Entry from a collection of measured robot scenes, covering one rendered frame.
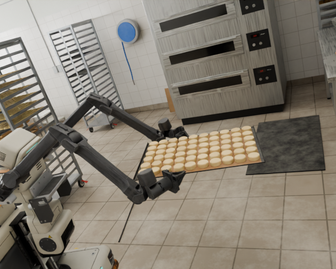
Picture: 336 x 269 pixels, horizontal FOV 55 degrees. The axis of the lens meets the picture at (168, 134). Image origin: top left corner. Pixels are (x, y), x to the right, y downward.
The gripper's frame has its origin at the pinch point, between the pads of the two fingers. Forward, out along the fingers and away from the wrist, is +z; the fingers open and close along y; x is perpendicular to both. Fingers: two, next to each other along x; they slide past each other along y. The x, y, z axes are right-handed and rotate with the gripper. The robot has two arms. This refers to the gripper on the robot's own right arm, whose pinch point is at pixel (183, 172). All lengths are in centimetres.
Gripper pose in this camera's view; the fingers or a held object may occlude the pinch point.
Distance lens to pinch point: 149.8
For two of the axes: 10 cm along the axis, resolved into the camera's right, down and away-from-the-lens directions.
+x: -5.9, -1.5, 7.9
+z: 7.7, -4.1, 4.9
